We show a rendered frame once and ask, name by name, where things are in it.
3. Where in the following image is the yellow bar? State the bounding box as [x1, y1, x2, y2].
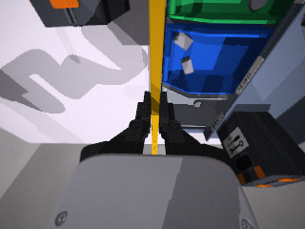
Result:
[149, 0, 166, 155]

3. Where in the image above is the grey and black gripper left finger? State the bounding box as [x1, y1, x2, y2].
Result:
[79, 91, 152, 163]

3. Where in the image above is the grey metal block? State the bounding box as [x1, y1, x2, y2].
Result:
[181, 57, 193, 75]
[173, 32, 193, 51]

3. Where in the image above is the blue open bin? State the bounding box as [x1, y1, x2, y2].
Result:
[163, 23, 275, 94]

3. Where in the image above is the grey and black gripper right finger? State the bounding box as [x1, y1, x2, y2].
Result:
[159, 92, 231, 167]

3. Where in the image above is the green open bin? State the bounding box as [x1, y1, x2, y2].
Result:
[169, 0, 294, 24]

